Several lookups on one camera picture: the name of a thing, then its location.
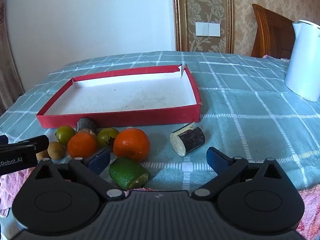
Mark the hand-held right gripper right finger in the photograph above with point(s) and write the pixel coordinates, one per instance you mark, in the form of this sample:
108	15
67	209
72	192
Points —
216	161

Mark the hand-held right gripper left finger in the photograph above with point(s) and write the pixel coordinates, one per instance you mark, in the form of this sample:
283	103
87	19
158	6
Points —
100	161

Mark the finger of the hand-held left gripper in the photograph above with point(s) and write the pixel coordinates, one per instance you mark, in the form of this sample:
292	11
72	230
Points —
41	142

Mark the brown kiwi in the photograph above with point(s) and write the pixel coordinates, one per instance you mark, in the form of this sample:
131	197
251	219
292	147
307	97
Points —
42	155
56	150

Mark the orange tangerine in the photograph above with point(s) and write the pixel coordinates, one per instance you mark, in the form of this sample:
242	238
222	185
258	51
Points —
131	145
82	146

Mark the green tomato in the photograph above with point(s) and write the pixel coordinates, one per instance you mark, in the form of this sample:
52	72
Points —
106	135
65	135

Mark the green cucumber piece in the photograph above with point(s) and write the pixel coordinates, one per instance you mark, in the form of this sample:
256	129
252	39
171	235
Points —
125	173

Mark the red cardboard box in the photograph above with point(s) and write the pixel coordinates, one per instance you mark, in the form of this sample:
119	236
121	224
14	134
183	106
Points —
125	118

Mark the patterned beige curtain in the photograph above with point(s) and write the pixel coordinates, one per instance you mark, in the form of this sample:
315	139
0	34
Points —
10	80

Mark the pink towel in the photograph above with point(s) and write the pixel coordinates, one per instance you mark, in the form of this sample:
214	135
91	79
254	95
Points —
311	205

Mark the pink cloth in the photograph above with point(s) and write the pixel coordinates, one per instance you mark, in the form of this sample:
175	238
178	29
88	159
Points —
275	57

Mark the white electric kettle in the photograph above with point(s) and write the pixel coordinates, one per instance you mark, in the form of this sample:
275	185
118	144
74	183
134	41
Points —
302	67

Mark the wooden headboard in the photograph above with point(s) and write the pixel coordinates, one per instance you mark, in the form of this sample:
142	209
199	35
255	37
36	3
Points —
272	35

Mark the gold framed wallpaper panel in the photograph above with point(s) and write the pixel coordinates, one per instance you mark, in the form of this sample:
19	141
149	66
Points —
178	17

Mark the white wall switch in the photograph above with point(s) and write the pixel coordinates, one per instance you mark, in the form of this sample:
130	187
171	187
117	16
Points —
207	29

